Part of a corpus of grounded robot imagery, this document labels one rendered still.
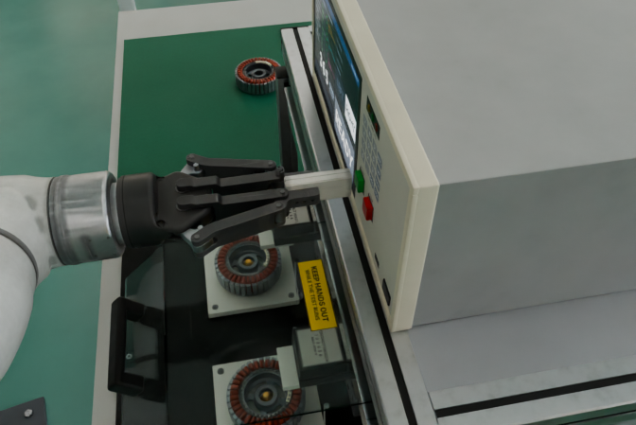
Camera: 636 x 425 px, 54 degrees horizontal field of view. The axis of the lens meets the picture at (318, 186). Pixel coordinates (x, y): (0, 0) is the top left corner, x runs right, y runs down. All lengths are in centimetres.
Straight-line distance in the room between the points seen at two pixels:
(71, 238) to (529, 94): 44
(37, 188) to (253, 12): 124
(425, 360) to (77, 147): 217
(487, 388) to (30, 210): 45
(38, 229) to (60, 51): 262
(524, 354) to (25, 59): 285
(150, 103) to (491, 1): 97
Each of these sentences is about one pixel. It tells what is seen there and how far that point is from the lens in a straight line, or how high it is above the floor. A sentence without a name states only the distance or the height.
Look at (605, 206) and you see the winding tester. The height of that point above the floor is 126.
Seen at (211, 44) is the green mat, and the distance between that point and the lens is 169.
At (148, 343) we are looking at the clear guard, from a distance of 74.
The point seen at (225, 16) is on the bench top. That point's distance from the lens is 181.
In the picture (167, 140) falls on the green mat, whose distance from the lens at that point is 141.
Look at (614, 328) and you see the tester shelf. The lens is 70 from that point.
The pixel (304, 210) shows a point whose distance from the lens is 100.
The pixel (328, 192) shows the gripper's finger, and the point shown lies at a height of 118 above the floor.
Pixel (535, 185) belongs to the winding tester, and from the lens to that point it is 53.
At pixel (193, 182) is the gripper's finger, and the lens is 66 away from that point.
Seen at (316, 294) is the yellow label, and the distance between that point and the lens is 72.
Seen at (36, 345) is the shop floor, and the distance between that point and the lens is 209.
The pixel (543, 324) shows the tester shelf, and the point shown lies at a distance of 68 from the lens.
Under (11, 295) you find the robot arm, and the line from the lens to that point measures 56.
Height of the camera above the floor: 166
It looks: 46 degrees down
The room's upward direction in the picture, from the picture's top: straight up
